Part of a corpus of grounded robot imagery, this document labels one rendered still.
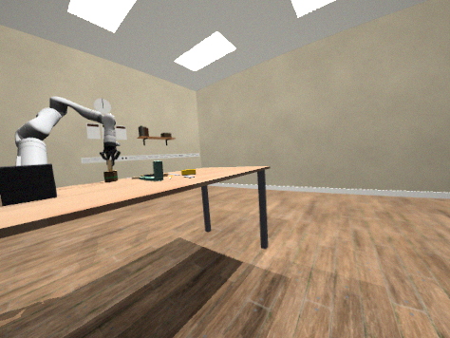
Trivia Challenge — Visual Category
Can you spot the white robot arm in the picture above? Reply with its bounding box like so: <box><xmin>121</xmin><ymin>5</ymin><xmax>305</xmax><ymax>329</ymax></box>
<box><xmin>15</xmin><ymin>97</ymin><xmax>121</xmax><ymax>166</ymax></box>

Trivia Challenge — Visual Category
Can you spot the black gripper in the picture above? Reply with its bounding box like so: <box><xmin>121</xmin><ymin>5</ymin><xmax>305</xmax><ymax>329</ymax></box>
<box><xmin>100</xmin><ymin>141</ymin><xmax>121</xmax><ymax>166</ymax></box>

